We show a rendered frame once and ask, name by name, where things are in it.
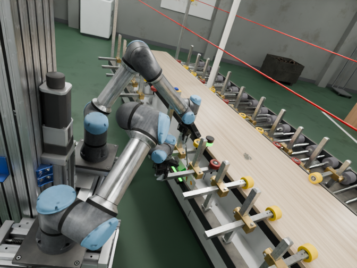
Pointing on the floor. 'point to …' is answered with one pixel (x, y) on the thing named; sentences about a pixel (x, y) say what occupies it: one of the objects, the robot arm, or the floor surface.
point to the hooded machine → (96, 18)
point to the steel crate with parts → (281, 69)
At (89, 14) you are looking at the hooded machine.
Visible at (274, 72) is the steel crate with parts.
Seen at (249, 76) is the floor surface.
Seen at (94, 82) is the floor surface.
